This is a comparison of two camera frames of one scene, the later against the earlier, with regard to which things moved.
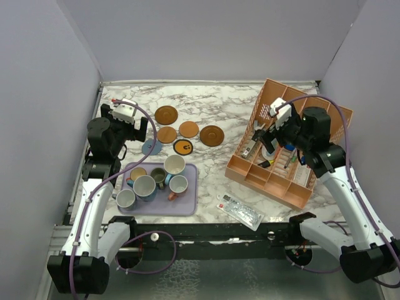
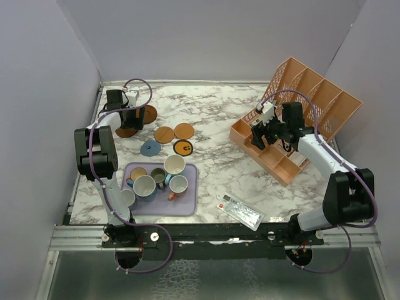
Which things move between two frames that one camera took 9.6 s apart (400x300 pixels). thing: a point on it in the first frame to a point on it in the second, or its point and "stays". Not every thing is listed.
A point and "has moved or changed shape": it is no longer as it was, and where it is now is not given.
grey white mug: (125, 199) stays
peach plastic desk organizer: (283, 175) to (327, 109)
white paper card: (302, 175) to (297, 157)
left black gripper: (135, 134) to (135, 122)
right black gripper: (271, 132) stays
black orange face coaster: (182, 147) stays
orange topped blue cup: (134, 173) stays
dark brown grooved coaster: (212, 135) has moved or changed shape
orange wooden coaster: (189, 129) has moved or changed shape
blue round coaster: (148, 145) stays
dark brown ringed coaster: (165, 115) to (150, 114)
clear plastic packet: (245, 214) stays
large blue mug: (145, 188) stays
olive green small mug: (159, 175) stays
